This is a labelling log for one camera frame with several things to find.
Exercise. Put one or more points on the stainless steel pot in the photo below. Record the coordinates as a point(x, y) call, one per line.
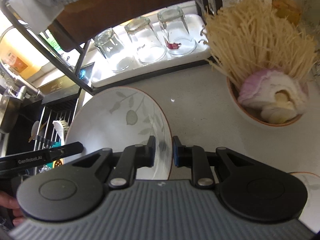
point(10, 107)

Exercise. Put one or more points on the dark wooden cutting board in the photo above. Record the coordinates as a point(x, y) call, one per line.
point(82, 20)

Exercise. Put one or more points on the orange detergent bottle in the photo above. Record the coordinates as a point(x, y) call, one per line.
point(20, 54)

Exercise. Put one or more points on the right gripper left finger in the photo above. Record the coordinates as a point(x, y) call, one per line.
point(131, 159)

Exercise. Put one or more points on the bowl with noodles and onion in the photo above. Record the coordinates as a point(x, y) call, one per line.
point(266, 60)

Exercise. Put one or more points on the leaf pattern plate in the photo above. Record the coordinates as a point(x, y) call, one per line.
point(311, 213)
point(119, 117)

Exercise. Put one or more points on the middle upturned drinking glass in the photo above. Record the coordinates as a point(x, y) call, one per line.
point(145, 40)

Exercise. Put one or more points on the left upturned drinking glass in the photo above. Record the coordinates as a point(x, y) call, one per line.
point(118, 56)

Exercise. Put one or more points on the right upturned drinking glass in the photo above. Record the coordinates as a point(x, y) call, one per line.
point(177, 38)

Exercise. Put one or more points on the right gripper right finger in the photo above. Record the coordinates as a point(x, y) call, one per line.
point(195, 158)

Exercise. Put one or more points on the upturned drinking glass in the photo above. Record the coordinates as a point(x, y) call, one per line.
point(145, 40)
point(177, 38)
point(118, 56)

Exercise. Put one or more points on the chrome kitchen faucet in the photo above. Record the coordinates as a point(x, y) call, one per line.
point(17, 80)

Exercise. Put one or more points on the white drip tray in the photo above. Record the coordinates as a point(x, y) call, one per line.
point(103, 76)

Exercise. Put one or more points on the person's left hand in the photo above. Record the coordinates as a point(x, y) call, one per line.
point(11, 203)

